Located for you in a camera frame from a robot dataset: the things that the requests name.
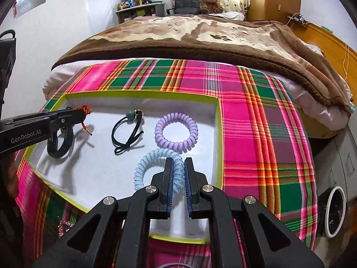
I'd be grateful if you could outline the brown patterned blanket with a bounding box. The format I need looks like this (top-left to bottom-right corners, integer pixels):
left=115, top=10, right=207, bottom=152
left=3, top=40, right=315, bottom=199
left=52, top=15, right=353, bottom=116

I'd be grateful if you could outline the brown teddy bear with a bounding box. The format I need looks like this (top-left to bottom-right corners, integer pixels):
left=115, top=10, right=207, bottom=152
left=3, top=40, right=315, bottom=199
left=199, top=0, right=224, bottom=14

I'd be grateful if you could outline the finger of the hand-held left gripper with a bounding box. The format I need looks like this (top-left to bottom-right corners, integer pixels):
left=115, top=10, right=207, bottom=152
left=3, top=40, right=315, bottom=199
left=6, top=109, right=77, bottom=123
left=49, top=109, right=85, bottom=135

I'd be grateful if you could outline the yellow-green cardboard box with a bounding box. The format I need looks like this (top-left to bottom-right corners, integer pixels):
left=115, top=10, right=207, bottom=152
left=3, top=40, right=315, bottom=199
left=24, top=89, right=225, bottom=245

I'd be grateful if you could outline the black wristband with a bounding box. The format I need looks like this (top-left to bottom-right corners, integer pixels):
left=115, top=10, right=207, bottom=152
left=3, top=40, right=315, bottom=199
left=47, top=126, right=75, bottom=159

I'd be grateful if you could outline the wooden headboard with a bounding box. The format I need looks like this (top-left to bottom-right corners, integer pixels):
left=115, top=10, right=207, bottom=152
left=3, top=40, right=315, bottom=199
left=296, top=22, right=357, bottom=90

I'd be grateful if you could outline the pink green plaid cloth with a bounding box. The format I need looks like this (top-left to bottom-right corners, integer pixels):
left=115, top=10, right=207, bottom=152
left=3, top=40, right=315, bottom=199
left=15, top=59, right=318, bottom=268

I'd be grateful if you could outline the white round ring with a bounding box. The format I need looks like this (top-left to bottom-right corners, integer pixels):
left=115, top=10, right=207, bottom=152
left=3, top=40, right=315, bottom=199
left=325, top=186, right=346, bottom=238

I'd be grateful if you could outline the grey drawer cabinet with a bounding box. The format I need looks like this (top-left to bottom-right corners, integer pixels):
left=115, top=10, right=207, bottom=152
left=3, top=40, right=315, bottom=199
left=315, top=123, right=357, bottom=246

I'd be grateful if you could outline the purple spiral hair tie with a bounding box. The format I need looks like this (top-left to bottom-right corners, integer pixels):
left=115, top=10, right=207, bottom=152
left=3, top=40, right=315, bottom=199
left=155, top=113, right=198, bottom=153

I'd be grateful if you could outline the wall shelf with chargers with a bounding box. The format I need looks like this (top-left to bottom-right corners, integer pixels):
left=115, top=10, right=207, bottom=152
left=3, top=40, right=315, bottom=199
left=286, top=12, right=310, bottom=25

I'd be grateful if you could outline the red cord bracelet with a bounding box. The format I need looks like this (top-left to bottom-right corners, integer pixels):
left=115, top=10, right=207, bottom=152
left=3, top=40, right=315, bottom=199
left=67, top=105, right=94, bottom=136

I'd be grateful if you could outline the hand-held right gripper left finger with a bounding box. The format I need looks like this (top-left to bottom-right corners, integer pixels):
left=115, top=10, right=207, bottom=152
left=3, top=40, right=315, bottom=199
left=28, top=158, right=175, bottom=268

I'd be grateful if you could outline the yellow cable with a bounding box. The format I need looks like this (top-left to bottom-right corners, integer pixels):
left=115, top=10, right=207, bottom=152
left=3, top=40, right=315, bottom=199
left=343, top=43, right=351, bottom=81

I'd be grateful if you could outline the dark grey chair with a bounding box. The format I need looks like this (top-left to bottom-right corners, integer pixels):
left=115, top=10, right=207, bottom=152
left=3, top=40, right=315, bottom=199
left=167, top=0, right=202, bottom=16

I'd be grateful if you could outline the blue spiral hair tie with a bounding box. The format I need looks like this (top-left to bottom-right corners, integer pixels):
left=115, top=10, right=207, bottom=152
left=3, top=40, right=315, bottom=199
left=134, top=149, right=186, bottom=196

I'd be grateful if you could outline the cluttered desk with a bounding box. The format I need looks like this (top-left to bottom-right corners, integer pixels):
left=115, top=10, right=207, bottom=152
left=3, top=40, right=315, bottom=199
left=116, top=2, right=166, bottom=24

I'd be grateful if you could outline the black hair tie teal bead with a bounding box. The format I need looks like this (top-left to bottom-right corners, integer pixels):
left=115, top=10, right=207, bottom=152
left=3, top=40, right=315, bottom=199
left=112, top=109, right=145, bottom=155

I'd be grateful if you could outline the rhinestone jewelry piece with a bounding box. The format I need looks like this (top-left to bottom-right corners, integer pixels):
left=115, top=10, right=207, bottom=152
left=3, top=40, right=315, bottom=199
left=57, top=219, right=74, bottom=236

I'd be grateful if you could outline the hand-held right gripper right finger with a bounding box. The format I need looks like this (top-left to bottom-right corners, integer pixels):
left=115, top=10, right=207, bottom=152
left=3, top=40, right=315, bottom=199
left=184, top=158, right=327, bottom=268

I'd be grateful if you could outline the black metal frame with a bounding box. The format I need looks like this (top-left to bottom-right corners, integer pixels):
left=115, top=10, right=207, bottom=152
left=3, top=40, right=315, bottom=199
left=0, top=30, right=17, bottom=104

